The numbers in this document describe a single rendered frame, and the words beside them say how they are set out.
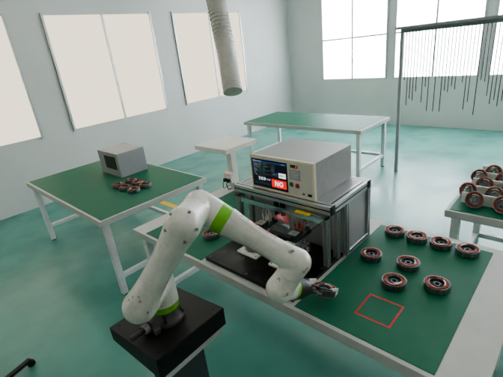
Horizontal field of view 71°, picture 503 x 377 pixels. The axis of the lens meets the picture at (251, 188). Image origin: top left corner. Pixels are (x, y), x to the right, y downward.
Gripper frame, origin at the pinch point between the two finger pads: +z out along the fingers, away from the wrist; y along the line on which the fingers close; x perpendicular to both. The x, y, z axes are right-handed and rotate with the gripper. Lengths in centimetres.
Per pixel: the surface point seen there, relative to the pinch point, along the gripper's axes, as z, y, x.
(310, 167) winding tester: -2, -24, 52
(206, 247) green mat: 2, -85, -10
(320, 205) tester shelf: 5.3, -16.7, 35.6
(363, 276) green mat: 27.5, 5.2, 6.7
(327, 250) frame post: 16.0, -11.9, 13.8
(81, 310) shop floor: -7, -202, -104
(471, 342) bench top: 16, 57, 0
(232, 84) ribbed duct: 33, -141, 109
